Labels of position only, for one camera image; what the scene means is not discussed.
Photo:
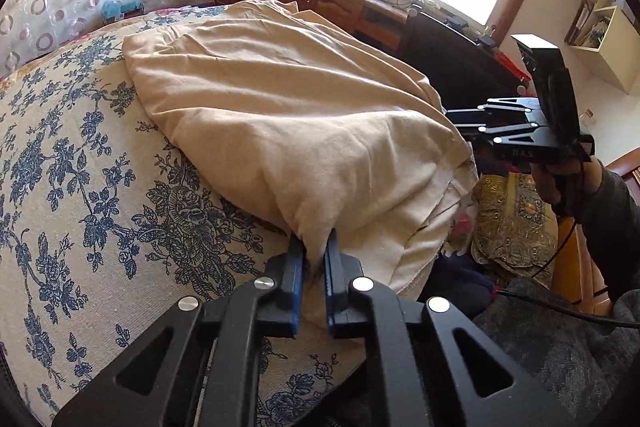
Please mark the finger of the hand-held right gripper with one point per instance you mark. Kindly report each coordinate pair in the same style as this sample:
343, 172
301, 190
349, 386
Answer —
520, 134
500, 113

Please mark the cream wall shelf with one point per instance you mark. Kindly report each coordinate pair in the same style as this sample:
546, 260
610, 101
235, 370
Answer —
612, 52

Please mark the black desk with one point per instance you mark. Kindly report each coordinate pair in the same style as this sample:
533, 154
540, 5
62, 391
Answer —
450, 57

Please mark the person's right forearm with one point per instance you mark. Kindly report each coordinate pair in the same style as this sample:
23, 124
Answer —
615, 217

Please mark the person's dark grey clothing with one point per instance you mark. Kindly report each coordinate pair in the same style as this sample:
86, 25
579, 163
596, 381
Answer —
550, 367

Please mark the person's right hand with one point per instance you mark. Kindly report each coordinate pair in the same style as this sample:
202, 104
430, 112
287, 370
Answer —
557, 189

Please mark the teal packet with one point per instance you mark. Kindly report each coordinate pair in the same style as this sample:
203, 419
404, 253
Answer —
122, 11

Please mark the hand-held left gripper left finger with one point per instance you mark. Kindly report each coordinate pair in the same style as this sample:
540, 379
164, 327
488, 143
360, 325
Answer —
296, 287

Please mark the orange wooden furniture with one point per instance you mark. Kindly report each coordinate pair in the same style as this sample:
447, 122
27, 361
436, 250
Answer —
575, 279

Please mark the dark cloth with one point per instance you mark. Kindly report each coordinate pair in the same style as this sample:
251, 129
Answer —
460, 287

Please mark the blue floral bed cover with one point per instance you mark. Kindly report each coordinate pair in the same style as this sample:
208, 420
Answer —
100, 187

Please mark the beige printed t-shirt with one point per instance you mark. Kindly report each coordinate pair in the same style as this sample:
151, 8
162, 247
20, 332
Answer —
280, 117

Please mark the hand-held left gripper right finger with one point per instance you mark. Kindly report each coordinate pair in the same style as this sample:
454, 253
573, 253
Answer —
330, 292

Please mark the golden patterned cushion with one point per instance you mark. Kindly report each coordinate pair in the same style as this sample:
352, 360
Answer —
515, 217

